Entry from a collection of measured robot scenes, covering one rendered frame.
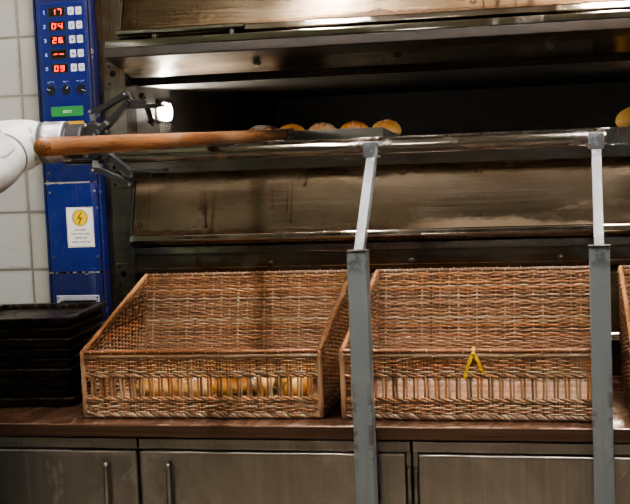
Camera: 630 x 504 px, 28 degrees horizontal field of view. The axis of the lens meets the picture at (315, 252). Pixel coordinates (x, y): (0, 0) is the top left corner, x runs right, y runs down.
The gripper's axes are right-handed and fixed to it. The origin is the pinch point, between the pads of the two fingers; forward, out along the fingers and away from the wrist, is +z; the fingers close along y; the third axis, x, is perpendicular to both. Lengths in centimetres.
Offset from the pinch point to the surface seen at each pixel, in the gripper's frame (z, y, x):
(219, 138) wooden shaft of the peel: 7.4, 0.5, -20.3
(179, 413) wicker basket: -1, 61, -6
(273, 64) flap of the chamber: 13, -17, -54
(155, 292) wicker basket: -20, 39, -51
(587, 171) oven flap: 89, 12, -56
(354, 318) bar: 41, 38, 5
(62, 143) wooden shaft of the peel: 8, 1, 72
